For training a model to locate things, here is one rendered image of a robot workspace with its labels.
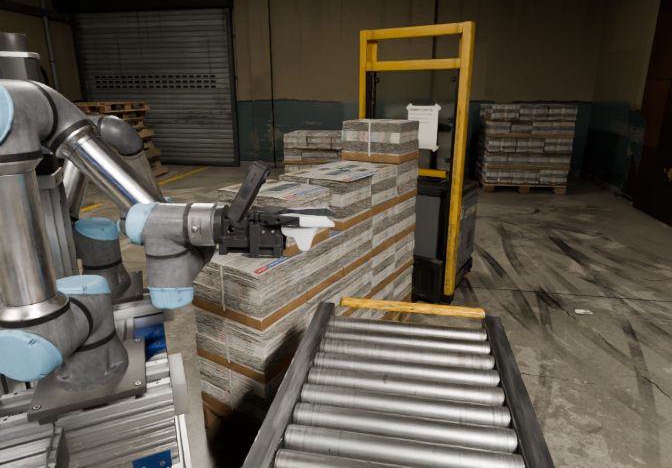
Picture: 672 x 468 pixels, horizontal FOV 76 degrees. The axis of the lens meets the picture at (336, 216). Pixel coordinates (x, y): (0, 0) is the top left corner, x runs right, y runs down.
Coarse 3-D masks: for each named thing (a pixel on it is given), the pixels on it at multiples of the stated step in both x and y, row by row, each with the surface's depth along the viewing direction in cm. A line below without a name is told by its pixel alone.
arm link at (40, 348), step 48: (0, 96) 68; (48, 96) 78; (0, 144) 69; (0, 192) 72; (0, 240) 74; (48, 240) 81; (0, 288) 77; (48, 288) 80; (0, 336) 75; (48, 336) 79
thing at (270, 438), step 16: (320, 304) 137; (320, 320) 127; (304, 336) 119; (320, 336) 119; (304, 352) 111; (288, 368) 105; (304, 368) 105; (288, 384) 99; (288, 400) 94; (272, 416) 89; (288, 416) 89; (272, 432) 85; (256, 448) 81; (272, 448) 81; (256, 464) 78; (272, 464) 79
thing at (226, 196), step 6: (270, 180) 198; (228, 186) 184; (234, 186) 183; (240, 186) 183; (264, 186) 185; (222, 192) 179; (228, 192) 177; (234, 192) 175; (222, 198) 179; (228, 198) 177; (234, 198) 176; (222, 204) 180; (228, 204) 178
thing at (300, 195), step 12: (276, 192) 174; (288, 192) 172; (300, 192) 173; (312, 192) 174; (324, 192) 181; (264, 204) 168; (276, 204) 165; (288, 204) 161; (300, 204) 167; (312, 204) 175; (324, 204) 183; (324, 228) 186; (288, 240) 165
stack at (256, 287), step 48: (336, 240) 195; (384, 240) 240; (240, 288) 159; (288, 288) 169; (336, 288) 201; (384, 288) 249; (240, 336) 166; (288, 336) 173; (240, 384) 173; (240, 432) 180
